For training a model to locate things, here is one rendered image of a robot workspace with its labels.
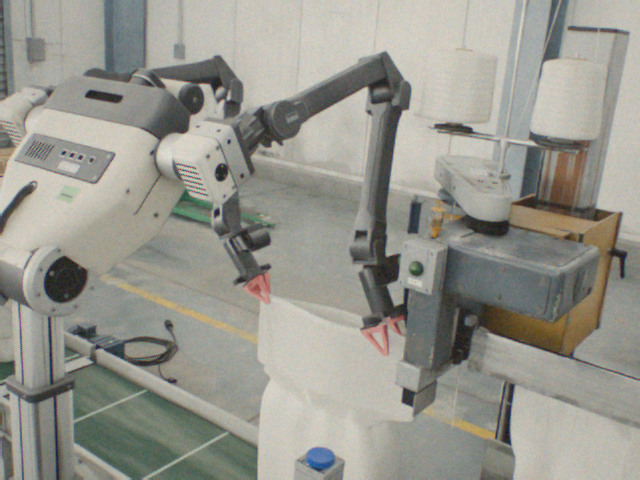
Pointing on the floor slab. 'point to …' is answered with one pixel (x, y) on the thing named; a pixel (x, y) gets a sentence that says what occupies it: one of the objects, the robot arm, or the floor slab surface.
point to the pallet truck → (213, 208)
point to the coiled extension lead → (155, 355)
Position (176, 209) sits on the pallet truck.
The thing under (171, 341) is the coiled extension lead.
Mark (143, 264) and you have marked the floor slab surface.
